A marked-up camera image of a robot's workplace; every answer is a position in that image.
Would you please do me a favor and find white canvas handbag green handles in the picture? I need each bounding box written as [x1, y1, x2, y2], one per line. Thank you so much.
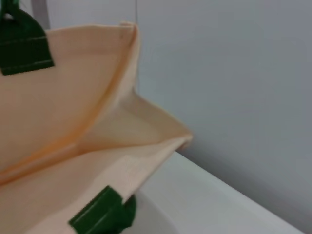
[0, 0, 195, 234]

